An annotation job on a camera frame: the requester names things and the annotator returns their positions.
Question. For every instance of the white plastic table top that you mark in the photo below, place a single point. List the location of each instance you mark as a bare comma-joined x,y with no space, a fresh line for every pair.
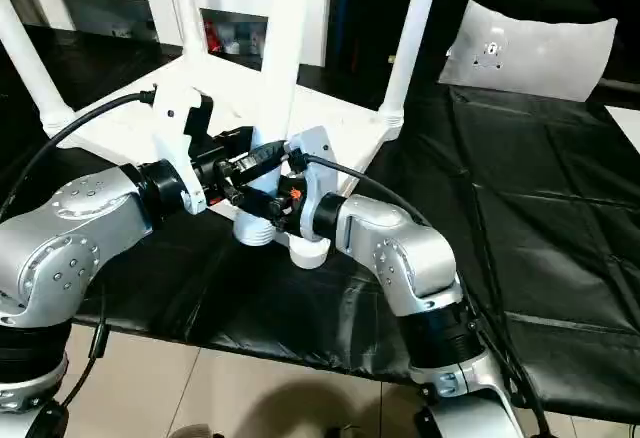
350,128

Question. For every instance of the white plastic table leg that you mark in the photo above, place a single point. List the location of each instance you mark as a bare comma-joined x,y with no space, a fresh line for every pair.
30,58
407,43
192,18
285,33

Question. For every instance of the red figurine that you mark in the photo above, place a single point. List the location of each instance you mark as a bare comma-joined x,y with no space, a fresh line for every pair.
212,38

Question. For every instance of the black furniture with gold label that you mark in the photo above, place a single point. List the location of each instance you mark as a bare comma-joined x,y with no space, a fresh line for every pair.
370,8

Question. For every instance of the dark robot right foot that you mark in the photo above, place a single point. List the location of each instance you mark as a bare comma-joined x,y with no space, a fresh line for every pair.
342,432

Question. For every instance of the grey padded backrest cushion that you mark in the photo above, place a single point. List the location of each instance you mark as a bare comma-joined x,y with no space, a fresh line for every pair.
530,48

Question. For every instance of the white flat board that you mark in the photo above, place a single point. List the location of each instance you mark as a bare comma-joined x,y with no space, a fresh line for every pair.
625,125

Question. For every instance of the black rod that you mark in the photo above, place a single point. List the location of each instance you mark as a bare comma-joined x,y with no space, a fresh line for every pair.
620,84

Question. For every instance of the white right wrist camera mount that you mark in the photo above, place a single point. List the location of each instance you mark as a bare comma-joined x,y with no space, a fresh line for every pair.
315,148

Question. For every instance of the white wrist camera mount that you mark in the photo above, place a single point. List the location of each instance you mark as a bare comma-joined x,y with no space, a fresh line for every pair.
170,123
315,148

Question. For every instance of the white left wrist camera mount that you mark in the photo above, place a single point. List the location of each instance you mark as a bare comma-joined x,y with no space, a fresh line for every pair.
170,123

